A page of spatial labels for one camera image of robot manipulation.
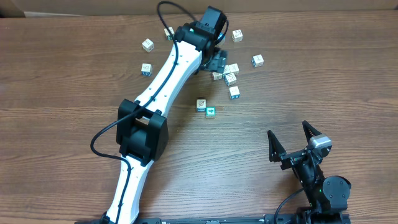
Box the plain wooden block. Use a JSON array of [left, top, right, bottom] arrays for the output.
[[229, 63, 239, 75]]

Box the wooden block umbrella right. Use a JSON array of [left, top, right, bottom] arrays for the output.
[[251, 54, 264, 68]]

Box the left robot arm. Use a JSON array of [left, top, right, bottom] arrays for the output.
[[99, 6, 229, 223]]

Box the wooden block top right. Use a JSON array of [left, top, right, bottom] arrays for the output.
[[232, 29, 243, 42]]

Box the leaf block blue side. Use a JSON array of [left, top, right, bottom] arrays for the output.
[[197, 99, 206, 112]]

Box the blue top wooden block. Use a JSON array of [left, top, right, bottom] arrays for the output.
[[218, 34, 225, 45]]

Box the cardboard backdrop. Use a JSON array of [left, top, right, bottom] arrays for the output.
[[1, 0, 397, 17]]

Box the green number four block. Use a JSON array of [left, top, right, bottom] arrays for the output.
[[206, 107, 216, 119]]

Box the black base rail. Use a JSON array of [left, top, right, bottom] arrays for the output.
[[74, 213, 351, 224]]

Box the wooden block blue T side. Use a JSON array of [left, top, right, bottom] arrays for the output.
[[229, 86, 240, 99]]

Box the wooden block M drawing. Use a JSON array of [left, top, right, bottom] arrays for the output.
[[222, 65, 230, 78]]

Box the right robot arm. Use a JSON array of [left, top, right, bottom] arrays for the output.
[[264, 120, 351, 224]]

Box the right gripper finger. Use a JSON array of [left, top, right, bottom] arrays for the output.
[[267, 130, 286, 162], [302, 120, 322, 144]]

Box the wooden block blue edge centre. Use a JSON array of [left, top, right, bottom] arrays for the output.
[[224, 73, 237, 86]]

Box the wooden block blue side left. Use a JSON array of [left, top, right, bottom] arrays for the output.
[[141, 63, 153, 76]]

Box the wooden block far left upper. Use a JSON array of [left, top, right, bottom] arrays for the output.
[[142, 39, 154, 52]]

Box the wooden block animal drawing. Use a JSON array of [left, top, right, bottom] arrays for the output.
[[211, 72, 223, 80]]

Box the wooden block green side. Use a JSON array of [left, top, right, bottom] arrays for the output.
[[164, 27, 175, 40]]

